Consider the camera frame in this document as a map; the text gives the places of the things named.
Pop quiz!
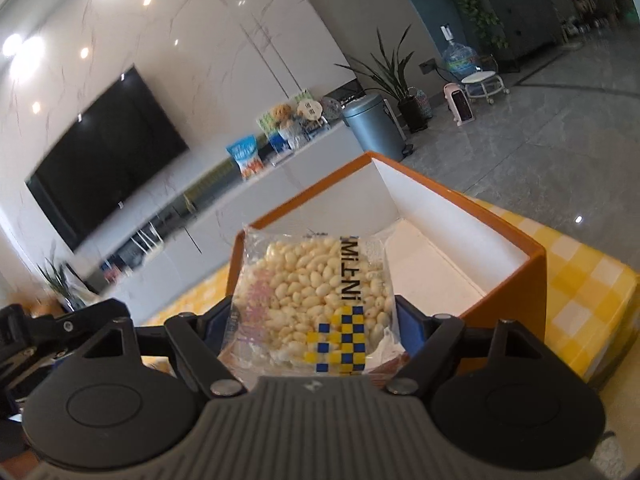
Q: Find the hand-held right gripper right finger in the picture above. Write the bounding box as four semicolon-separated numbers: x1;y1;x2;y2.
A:
386;296;547;397

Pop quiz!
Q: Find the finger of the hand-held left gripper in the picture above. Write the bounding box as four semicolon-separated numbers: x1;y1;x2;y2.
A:
0;304;101;361

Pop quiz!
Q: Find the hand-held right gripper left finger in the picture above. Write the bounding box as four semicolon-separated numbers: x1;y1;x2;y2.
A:
74;299;249;400

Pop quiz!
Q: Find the puffed rice snack packet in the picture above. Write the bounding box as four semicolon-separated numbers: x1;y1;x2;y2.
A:
217;225;401;377

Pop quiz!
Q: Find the orange cardboard box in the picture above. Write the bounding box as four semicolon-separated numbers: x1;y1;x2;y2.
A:
227;151;546;376

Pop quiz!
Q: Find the green plant in vase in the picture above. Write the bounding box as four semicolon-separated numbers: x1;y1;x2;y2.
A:
37;254;87;312

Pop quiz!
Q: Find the white television cabinet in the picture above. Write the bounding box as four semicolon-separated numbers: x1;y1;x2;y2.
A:
60;119;367;302

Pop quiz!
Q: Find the black flat television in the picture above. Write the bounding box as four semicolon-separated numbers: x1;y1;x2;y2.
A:
25;65;190;253

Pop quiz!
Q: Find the blue snack bag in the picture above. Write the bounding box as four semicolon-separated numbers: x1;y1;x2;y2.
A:
226;135;264;181

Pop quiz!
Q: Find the yellow checkered tablecloth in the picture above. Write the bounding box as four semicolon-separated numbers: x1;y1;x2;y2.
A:
140;195;640;461

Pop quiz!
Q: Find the blue tissue box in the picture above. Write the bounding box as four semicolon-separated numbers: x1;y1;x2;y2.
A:
267;127;306;155

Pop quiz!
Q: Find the grey metal trash can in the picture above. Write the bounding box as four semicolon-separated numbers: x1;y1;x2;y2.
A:
342;92;407;162

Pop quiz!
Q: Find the green patterned box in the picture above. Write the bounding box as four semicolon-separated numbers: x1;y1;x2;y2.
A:
256;110;280;136

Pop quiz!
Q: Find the pink space heater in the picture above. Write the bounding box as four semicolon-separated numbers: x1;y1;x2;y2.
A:
443;82;477;125

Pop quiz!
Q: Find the round white plush toy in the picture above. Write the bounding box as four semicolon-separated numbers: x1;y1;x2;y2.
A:
295;100;324;122

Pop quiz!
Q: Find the potted long-leaf plant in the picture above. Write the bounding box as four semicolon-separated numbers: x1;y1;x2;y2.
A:
335;37;434;134

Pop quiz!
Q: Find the white round stool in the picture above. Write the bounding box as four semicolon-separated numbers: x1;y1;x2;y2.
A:
460;57;512;107

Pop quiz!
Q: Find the blue-grey tall cabinet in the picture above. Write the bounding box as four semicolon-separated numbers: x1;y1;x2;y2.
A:
470;0;572;74

